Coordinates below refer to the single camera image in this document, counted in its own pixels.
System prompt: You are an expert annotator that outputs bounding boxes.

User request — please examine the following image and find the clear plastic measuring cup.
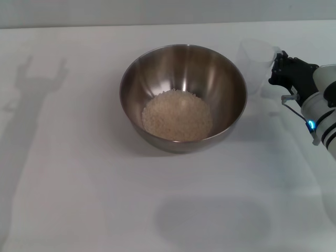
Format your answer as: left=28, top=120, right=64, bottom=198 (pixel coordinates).
left=236, top=38, right=283, bottom=97

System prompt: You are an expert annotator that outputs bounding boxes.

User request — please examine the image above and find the white rice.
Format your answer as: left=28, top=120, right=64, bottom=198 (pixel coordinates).
left=141, top=89, right=213, bottom=142

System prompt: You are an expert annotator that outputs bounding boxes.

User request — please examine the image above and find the stainless steel mixing bowl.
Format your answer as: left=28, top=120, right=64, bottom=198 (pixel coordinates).
left=119, top=44, right=248, bottom=154

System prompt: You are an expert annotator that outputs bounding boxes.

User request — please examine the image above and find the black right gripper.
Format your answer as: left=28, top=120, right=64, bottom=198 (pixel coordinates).
left=268, top=51, right=320, bottom=106

